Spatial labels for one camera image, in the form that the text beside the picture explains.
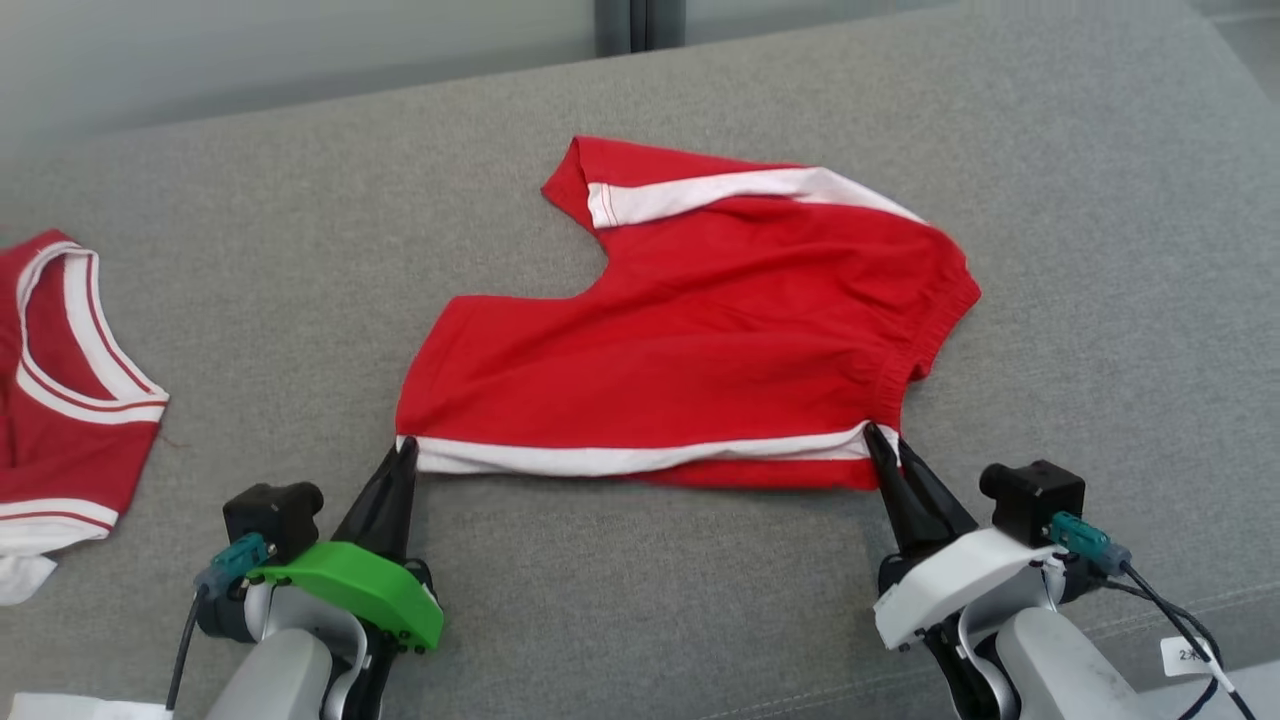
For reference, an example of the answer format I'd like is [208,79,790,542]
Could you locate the grey partition post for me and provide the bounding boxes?
[595,0,687,57]

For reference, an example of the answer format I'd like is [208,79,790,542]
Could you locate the white cable label tag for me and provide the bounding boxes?
[1160,637,1217,677]

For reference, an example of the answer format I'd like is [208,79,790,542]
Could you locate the red basketball jersey white trim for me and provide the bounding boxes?
[0,230,169,606]

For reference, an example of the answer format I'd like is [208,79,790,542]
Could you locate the red shorts with white stripes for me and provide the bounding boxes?
[395,135,983,493]

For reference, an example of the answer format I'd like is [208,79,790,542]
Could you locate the black right cable teal plug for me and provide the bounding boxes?
[1050,512,1257,720]

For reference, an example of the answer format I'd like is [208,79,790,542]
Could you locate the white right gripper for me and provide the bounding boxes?
[864,422,1067,653]

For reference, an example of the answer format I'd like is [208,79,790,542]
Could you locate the black cable teal plug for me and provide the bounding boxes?
[165,533,276,713]
[1050,512,1257,720]

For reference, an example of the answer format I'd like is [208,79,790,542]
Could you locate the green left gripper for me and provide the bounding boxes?
[250,437,444,656]

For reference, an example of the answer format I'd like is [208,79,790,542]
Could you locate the black left cable teal plug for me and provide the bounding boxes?
[165,533,276,713]

